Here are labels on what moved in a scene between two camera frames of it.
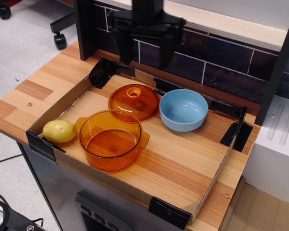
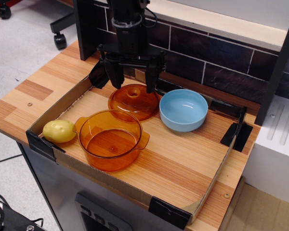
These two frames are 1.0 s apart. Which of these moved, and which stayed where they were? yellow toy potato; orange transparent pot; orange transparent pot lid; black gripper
Moved: black gripper
Stayed: yellow toy potato; orange transparent pot lid; orange transparent pot
